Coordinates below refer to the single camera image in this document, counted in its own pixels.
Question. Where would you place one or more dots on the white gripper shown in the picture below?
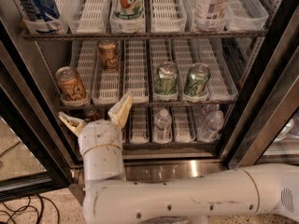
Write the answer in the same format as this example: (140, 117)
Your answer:
(100, 134)

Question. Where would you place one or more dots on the orange can shelf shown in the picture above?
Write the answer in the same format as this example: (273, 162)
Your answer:
(109, 55)

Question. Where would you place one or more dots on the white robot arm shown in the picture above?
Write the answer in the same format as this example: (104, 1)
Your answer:
(270, 188)

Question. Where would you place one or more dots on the red can rear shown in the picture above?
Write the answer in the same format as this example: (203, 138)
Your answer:
(91, 114)

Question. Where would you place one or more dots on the orange can front left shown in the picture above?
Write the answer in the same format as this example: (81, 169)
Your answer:
(70, 84)

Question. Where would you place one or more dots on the glass fridge door left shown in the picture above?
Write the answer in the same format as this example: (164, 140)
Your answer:
(27, 166)

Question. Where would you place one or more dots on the green can left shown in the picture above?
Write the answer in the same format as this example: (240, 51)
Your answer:
(166, 79)

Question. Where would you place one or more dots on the green can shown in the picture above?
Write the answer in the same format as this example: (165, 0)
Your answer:
(166, 79)
(197, 78)

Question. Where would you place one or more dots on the green can right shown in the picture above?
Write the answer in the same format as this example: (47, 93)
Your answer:
(197, 78)

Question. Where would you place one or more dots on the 7up bottle top shelf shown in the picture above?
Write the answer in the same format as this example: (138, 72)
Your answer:
(127, 9)

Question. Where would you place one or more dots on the stainless steel fridge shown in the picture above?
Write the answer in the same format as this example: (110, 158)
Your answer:
(249, 59)

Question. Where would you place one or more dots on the blue bottle top shelf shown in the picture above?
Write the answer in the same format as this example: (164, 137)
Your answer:
(41, 10)

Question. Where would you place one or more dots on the white labelled bottle top shelf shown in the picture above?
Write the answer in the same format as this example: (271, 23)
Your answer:
(210, 9)

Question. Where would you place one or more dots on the clear water bottle centre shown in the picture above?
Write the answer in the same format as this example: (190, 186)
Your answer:
(162, 127)

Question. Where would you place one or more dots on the clear water bottle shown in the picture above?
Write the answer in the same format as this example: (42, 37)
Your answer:
(212, 124)
(162, 127)
(206, 109)

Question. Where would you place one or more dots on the clear water bottle rear right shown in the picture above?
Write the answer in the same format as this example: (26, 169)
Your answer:
(206, 109)

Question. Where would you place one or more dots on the clear plastic bin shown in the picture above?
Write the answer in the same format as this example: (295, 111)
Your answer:
(177, 220)

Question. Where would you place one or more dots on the top wire shelf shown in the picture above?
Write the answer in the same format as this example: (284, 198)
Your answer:
(142, 36)

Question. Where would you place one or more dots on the wire shelf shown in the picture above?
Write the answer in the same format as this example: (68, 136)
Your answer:
(142, 36)
(152, 104)

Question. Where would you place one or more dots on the middle wire shelf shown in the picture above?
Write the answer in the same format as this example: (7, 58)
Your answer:
(152, 104)

